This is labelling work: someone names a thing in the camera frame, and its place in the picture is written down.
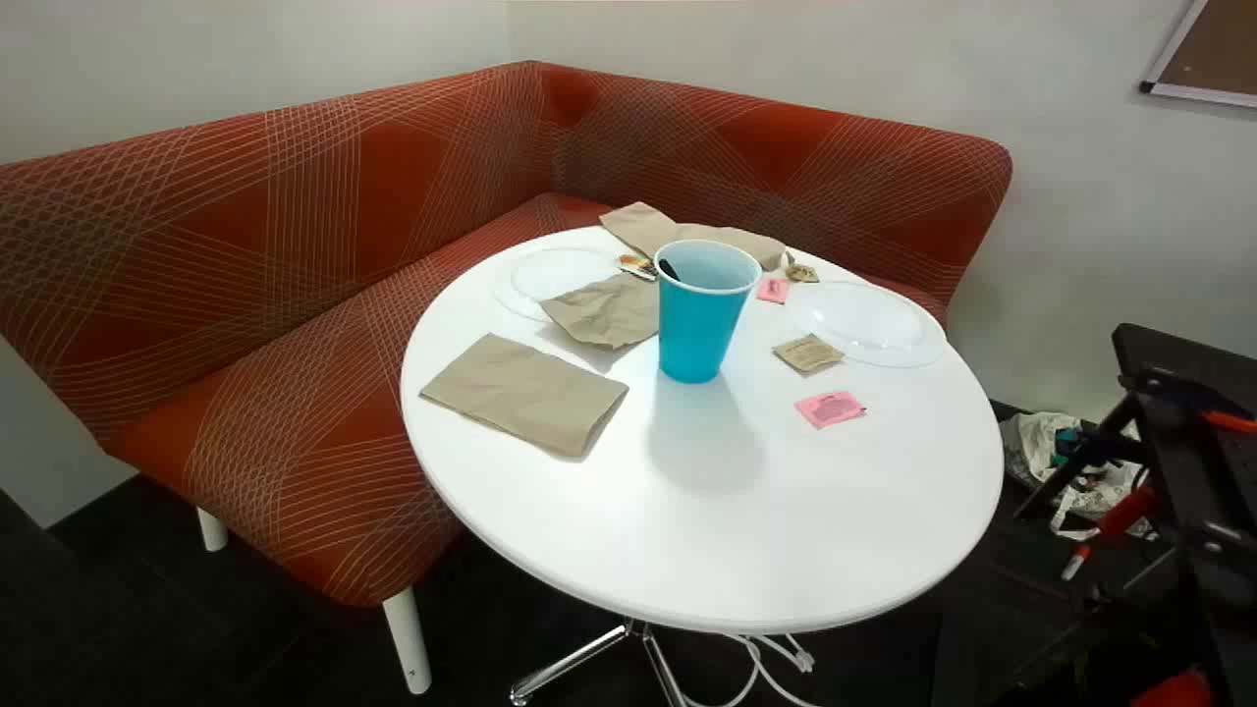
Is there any blue plastic cup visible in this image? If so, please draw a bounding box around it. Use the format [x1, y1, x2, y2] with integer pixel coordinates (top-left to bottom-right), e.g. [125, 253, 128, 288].
[647, 235, 767, 389]

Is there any creased brown napkin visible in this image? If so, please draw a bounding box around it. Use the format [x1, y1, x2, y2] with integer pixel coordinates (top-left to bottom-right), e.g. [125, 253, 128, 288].
[538, 270, 662, 353]

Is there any large flat brown napkin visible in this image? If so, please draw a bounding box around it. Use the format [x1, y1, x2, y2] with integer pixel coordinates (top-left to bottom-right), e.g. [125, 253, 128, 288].
[415, 330, 631, 462]

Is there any clear plastic plate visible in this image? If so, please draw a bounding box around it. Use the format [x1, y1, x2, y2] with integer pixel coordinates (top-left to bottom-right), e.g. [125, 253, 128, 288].
[785, 279, 952, 372]
[493, 241, 631, 325]

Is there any folded brown napkin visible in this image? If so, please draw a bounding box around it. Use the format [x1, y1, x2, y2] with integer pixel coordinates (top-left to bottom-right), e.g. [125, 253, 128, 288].
[595, 198, 699, 263]

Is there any brown sugar packet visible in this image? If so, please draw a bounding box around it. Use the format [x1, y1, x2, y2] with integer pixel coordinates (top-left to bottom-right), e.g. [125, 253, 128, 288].
[768, 330, 849, 381]

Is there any chrome table base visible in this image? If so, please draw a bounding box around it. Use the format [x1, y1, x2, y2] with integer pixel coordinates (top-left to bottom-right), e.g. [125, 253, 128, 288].
[505, 619, 815, 707]

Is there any white sofa leg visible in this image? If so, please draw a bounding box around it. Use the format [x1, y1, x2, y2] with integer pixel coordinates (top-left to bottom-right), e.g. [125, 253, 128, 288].
[192, 503, 233, 559]
[375, 585, 437, 700]

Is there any orange patterned corner sofa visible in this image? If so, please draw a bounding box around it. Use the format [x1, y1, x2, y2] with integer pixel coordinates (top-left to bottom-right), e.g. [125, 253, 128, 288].
[0, 55, 1016, 619]

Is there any white and teal bundle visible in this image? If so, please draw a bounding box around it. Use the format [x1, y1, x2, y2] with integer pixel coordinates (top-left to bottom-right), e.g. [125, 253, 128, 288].
[1008, 410, 1118, 542]

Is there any framed cork board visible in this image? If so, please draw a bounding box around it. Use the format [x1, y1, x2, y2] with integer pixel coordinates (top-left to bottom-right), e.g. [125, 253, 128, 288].
[1134, 0, 1257, 115]

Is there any orange handled clamp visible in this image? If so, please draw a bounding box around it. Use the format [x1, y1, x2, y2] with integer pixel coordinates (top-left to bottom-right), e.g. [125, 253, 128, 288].
[1194, 406, 1257, 444]
[1060, 488, 1162, 582]

